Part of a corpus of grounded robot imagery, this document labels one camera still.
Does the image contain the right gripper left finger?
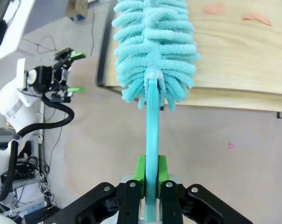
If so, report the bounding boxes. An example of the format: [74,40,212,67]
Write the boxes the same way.
[45,155,146,224]

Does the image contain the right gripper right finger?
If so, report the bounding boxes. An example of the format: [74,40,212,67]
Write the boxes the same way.
[156,155,253,224]

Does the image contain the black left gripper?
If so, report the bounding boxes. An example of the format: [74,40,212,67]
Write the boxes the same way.
[35,48,87,103]

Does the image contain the teal microfibre duster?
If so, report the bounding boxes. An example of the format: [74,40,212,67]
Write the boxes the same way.
[112,0,201,221]

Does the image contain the black-framed wooden shelf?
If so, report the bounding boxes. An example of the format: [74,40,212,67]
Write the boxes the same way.
[97,0,282,119]

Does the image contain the cardboard box with blue print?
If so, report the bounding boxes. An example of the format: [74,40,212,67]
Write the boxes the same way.
[65,0,89,24]

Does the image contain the round salmon paper scrap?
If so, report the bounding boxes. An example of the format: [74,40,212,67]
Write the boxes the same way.
[204,2,225,16]

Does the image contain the long salmon paper scrap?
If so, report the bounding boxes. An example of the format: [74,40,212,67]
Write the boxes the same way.
[242,12,272,26]

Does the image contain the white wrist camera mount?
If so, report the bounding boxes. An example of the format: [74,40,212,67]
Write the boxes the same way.
[16,58,27,91]

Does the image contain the thick black cable hose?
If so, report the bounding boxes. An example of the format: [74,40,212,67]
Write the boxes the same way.
[0,95,76,203]

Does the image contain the thin black floor cable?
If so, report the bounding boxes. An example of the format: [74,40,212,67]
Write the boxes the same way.
[35,4,96,58]

